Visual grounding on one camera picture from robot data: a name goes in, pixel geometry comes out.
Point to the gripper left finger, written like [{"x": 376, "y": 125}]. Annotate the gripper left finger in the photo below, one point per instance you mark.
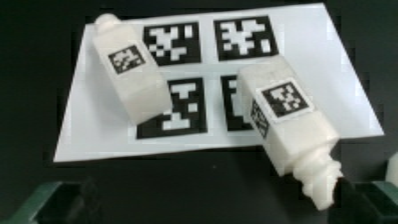
[{"x": 46, "y": 205}]

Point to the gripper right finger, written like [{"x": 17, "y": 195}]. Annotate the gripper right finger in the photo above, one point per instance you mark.
[{"x": 366, "y": 203}]

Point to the white table leg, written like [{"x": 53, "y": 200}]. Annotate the white table leg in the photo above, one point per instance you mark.
[
  {"x": 291, "y": 126},
  {"x": 131, "y": 69}
]

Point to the white paper marker sheet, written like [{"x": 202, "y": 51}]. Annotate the white paper marker sheet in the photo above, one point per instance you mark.
[{"x": 204, "y": 45}]

